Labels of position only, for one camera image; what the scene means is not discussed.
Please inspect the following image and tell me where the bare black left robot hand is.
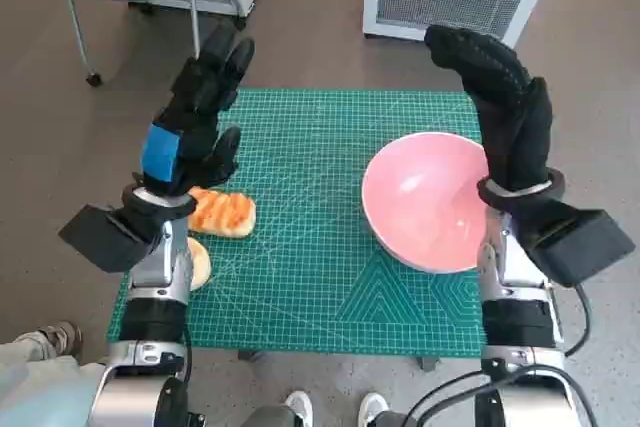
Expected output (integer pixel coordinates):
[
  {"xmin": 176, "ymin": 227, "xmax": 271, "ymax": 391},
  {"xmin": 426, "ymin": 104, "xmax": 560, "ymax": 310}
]
[{"xmin": 132, "ymin": 25, "xmax": 256, "ymax": 198}]

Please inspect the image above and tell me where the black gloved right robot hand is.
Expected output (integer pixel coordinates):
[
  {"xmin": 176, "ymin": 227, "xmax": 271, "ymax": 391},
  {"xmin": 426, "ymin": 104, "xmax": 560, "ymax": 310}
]
[{"xmin": 423, "ymin": 24, "xmax": 556, "ymax": 193}]

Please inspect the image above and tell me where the rectangular striped toy bread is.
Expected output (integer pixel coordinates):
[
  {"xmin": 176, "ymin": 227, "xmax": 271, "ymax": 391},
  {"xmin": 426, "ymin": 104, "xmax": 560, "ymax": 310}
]
[{"xmin": 185, "ymin": 186, "xmax": 257, "ymax": 238}]

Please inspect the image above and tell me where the pink bowl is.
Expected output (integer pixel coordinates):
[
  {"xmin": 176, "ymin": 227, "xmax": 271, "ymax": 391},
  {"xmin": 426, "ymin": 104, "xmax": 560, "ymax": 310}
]
[{"xmin": 361, "ymin": 131, "xmax": 490, "ymax": 276}]

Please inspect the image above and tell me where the round toy bread bun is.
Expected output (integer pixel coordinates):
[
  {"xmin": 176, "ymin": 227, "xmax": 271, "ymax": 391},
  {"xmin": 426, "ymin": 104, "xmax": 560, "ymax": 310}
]
[{"xmin": 185, "ymin": 236, "xmax": 212, "ymax": 292}]

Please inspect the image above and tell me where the green cutting mat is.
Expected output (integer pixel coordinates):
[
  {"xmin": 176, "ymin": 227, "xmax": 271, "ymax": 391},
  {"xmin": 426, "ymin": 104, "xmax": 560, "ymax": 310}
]
[{"xmin": 107, "ymin": 88, "xmax": 489, "ymax": 353}]

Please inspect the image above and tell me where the person's shoe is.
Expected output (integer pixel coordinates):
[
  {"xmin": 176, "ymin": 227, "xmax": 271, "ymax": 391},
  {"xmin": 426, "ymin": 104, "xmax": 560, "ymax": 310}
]
[{"xmin": 37, "ymin": 320, "xmax": 84, "ymax": 361}]

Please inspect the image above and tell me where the white shoe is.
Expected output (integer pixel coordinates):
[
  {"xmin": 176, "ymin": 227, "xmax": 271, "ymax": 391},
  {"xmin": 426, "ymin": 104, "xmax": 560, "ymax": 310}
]
[
  {"xmin": 358, "ymin": 391, "xmax": 390, "ymax": 427},
  {"xmin": 284, "ymin": 390, "xmax": 314, "ymax": 427}
]

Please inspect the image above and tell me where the person's leg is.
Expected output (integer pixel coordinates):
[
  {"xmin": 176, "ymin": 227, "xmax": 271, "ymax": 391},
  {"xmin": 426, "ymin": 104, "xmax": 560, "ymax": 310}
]
[{"xmin": 0, "ymin": 329, "xmax": 109, "ymax": 427}]

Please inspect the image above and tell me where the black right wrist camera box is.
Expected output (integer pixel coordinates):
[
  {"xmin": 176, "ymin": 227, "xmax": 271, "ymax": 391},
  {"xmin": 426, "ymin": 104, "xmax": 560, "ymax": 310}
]
[{"xmin": 519, "ymin": 201, "xmax": 636, "ymax": 284}]

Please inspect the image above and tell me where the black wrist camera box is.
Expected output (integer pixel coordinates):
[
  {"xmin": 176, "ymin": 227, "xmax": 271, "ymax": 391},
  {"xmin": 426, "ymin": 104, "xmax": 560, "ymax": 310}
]
[
  {"xmin": 519, "ymin": 201, "xmax": 636, "ymax": 284},
  {"xmin": 57, "ymin": 202, "xmax": 156, "ymax": 274}
]

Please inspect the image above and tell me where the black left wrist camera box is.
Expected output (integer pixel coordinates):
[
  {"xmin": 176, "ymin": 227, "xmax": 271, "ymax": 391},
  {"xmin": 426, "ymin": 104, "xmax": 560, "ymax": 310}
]
[{"xmin": 57, "ymin": 202, "xmax": 156, "ymax": 274}]

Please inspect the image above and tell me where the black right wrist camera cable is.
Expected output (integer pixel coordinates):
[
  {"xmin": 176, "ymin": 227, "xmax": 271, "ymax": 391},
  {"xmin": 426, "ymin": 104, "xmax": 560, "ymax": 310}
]
[{"xmin": 562, "ymin": 282, "xmax": 594, "ymax": 358}]

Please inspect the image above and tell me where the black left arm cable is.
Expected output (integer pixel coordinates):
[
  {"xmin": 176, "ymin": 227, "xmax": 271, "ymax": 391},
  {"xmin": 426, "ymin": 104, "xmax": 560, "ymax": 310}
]
[{"xmin": 182, "ymin": 326, "xmax": 194, "ymax": 383}]

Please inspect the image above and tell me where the black right arm cable loop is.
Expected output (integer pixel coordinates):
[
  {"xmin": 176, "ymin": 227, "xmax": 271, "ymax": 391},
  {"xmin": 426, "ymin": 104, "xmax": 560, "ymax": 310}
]
[{"xmin": 399, "ymin": 364, "xmax": 604, "ymax": 427}]

